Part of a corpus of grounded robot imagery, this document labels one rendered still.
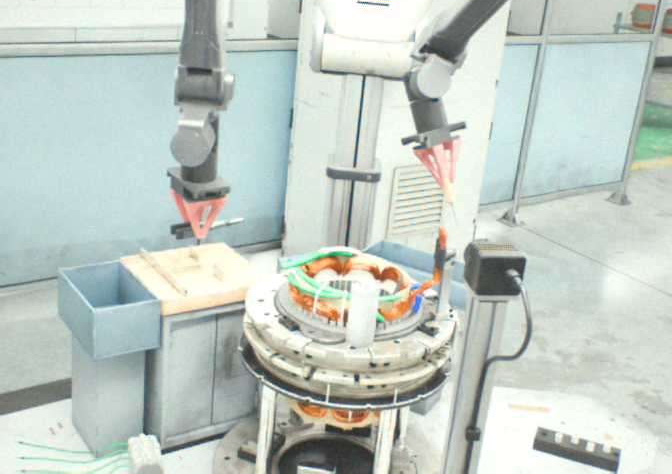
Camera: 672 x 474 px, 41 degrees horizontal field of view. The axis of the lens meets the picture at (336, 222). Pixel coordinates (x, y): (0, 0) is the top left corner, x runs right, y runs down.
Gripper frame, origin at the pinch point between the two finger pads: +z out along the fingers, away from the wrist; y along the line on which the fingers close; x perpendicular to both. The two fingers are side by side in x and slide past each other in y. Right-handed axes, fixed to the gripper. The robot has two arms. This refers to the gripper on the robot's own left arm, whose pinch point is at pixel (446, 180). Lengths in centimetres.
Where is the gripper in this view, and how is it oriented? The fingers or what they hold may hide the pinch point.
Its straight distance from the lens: 157.6
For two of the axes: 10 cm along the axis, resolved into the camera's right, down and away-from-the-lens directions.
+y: 8.5, -2.9, 4.4
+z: 2.7, 9.6, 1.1
